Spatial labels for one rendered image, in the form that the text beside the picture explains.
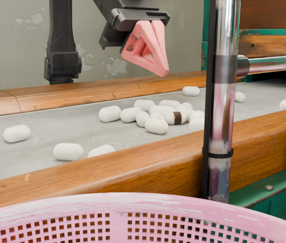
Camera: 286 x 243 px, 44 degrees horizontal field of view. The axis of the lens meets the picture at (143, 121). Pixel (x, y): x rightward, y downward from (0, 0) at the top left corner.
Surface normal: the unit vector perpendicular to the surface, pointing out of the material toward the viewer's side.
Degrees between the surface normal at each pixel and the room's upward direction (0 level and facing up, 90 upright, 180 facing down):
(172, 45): 90
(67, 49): 99
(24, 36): 90
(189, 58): 90
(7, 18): 90
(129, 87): 45
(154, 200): 75
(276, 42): 67
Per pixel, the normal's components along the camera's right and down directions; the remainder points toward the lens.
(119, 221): 0.00, -0.07
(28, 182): 0.00, -0.97
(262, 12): -0.79, 0.14
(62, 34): 0.44, 0.36
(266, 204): 0.62, 0.19
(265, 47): -0.72, -0.23
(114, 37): 0.47, 0.77
